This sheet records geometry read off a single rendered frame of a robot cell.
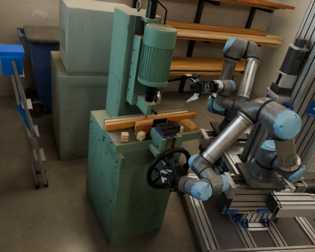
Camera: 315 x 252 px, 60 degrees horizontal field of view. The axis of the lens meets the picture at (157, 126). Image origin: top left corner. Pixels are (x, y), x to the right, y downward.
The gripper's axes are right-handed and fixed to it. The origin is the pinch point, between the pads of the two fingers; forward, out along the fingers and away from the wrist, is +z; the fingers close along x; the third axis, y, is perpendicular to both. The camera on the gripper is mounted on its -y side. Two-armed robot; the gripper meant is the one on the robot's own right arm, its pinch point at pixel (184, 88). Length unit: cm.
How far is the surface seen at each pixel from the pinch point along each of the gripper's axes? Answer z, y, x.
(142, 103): 15.7, -22.0, 7.9
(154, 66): 17.0, -2.7, -12.1
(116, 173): 34, -26, 49
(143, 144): 20.9, -13.5, 31.2
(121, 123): 29.0, -24.9, 19.3
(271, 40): -286, -156, -68
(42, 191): 66, -115, 80
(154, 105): 11.0, -15.7, 9.6
